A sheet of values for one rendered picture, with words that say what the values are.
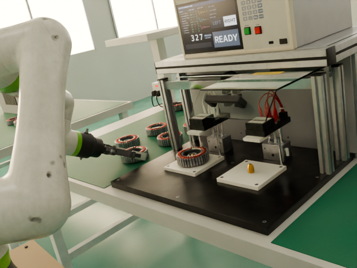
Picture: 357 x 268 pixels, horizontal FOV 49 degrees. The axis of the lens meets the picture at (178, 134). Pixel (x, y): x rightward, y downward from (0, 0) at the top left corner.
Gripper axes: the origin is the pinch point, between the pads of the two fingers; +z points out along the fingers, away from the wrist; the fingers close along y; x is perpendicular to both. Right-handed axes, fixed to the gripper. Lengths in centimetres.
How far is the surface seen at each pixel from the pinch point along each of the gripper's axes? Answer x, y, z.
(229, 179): 1, -54, -3
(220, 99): -19, -65, -25
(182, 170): 1.3, -35.0, -4.5
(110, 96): -73, 427, 236
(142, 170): 4.7, -18.4, -8.0
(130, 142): -4.6, 12.8, 6.2
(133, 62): -139, 429, 267
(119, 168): 6.3, -2.0, -6.7
